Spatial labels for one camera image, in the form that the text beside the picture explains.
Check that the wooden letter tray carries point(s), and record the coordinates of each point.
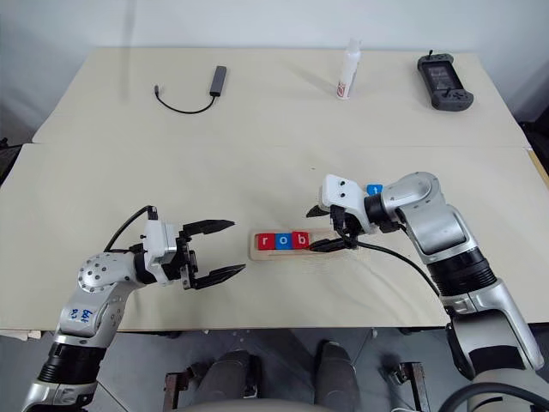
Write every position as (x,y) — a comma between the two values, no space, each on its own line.
(274,254)

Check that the black object beside table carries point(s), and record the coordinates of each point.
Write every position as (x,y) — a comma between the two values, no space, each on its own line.
(8,159)
(538,150)

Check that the white plastic bottle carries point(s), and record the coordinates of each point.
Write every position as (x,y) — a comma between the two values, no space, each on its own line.
(348,70)

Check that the dark rounded robot leg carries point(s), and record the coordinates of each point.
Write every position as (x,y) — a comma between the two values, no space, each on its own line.
(336,373)
(229,375)

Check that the small wooden strip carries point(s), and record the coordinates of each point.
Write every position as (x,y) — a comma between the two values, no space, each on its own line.
(21,335)

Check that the red letter block r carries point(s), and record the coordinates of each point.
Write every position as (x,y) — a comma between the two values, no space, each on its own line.
(264,241)

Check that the red letter block b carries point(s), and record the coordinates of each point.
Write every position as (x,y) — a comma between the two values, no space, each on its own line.
(301,240)

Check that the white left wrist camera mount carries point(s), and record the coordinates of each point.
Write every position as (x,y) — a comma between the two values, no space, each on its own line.
(156,240)

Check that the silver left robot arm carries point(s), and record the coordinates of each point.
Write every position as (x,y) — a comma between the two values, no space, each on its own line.
(92,309)

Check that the blue letter block t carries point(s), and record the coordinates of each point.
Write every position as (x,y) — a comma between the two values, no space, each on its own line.
(374,190)

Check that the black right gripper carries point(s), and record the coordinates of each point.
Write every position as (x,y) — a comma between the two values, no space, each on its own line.
(348,227)

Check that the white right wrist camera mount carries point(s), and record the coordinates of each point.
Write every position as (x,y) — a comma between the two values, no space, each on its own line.
(343,193)

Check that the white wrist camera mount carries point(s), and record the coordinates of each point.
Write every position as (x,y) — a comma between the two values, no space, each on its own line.
(343,193)
(156,240)

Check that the beige robot torso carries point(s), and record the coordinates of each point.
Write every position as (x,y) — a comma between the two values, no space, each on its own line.
(257,406)

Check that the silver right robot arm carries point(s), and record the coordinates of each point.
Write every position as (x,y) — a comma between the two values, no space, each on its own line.
(446,223)

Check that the blue letter block o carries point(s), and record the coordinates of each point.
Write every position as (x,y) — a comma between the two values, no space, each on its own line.
(282,241)

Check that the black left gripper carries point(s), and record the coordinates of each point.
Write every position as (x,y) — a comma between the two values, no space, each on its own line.
(188,262)

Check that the dark grey handheld remote controller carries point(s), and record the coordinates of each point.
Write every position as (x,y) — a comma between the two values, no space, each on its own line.
(444,83)

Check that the rusty metal frame post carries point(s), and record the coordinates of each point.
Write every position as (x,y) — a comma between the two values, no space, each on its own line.
(173,388)
(414,386)

